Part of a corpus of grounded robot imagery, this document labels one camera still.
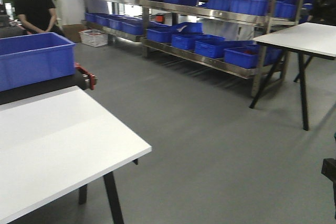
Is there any steel shelving rack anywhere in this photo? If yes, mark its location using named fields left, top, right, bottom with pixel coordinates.
left=86, top=0, right=307, bottom=97

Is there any brown cardboard box on floor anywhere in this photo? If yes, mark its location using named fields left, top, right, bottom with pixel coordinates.
left=62, top=24, right=87, bottom=43

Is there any large blue plastic bin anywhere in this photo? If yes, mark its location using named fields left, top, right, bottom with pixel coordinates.
left=1, top=33, right=75, bottom=91

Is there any person in black t-shirt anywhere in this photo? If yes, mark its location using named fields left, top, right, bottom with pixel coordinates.
left=14, top=0, right=64, bottom=36

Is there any person in dark jacket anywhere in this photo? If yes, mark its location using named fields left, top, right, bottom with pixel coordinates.
left=307, top=0, right=335, bottom=26

